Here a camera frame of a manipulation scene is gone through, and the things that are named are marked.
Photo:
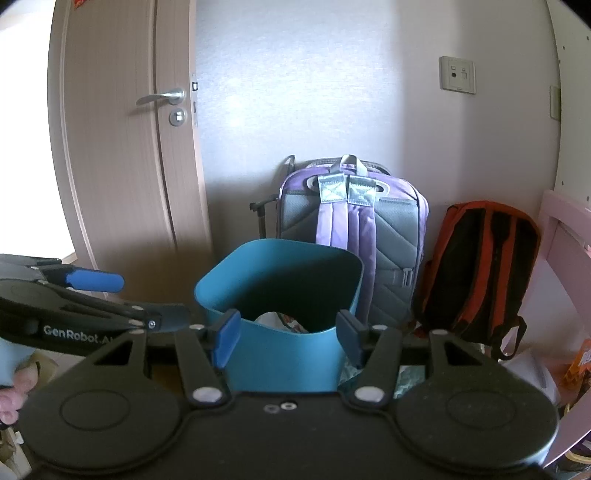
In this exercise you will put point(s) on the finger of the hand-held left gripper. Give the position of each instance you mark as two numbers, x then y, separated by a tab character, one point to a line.
171	316
94	280

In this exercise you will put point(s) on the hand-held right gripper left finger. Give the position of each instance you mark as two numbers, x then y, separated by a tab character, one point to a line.
226	341

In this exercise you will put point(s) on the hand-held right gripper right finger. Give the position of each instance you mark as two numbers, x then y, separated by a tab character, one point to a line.
348	337

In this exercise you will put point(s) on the pale plastic bag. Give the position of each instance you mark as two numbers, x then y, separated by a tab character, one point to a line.
268	321

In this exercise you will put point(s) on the teal plastic bin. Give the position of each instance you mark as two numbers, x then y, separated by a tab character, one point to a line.
277	355

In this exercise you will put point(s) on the printed wrapper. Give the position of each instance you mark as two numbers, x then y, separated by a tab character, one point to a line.
295	324

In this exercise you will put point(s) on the person's left hand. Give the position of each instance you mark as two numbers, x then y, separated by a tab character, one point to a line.
16	401

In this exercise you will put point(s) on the beige wooden door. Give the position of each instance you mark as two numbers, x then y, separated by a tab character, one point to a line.
115	184

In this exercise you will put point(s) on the purple grey backpack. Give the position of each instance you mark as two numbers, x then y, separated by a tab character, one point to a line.
332	221

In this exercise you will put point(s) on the black metal folding rack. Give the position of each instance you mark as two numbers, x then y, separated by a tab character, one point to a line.
263	217

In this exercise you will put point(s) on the black orange backpack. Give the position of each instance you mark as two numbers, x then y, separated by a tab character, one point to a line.
480	277

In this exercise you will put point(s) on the silver door lock knob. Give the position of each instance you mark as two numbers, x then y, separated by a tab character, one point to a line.
177	117

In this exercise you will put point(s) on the orange packet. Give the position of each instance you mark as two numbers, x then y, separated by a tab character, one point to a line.
579	367

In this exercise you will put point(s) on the white furniture panel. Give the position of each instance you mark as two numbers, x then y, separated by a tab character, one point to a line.
572	92

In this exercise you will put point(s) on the beige wall socket plate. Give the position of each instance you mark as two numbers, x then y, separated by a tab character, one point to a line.
457	74

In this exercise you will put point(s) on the white wall switch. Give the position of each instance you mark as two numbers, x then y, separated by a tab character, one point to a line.
555	102

